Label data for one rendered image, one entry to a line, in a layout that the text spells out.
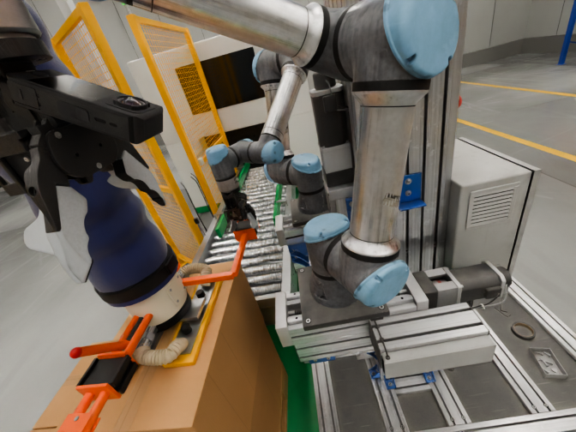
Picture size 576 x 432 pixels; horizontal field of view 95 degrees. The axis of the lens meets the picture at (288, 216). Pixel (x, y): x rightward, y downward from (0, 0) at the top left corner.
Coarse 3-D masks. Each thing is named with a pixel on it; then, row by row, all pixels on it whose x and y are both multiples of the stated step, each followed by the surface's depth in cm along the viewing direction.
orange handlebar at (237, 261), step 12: (240, 240) 100; (240, 252) 93; (180, 264) 98; (240, 264) 90; (204, 276) 87; (216, 276) 85; (228, 276) 85; (132, 324) 76; (144, 324) 75; (132, 348) 69; (84, 396) 60; (108, 396) 60; (84, 408) 59; (96, 408) 58; (72, 420) 56; (84, 420) 55; (96, 420) 57
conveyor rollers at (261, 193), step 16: (256, 176) 309; (256, 192) 269; (272, 192) 260; (256, 208) 238; (272, 208) 237; (272, 224) 213; (224, 240) 211; (256, 240) 199; (272, 240) 190; (224, 256) 187; (272, 256) 174; (256, 272) 168; (256, 288) 153; (272, 288) 151
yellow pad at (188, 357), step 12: (204, 288) 99; (216, 288) 98; (204, 312) 89; (180, 324) 88; (192, 324) 86; (204, 324) 85; (180, 336) 83; (192, 336) 82; (204, 336) 84; (192, 348) 79; (180, 360) 76; (192, 360) 76
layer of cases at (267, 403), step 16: (272, 352) 138; (80, 368) 134; (272, 368) 133; (64, 384) 128; (256, 384) 108; (272, 384) 128; (64, 400) 121; (256, 400) 105; (272, 400) 124; (48, 416) 116; (256, 416) 102; (272, 416) 119
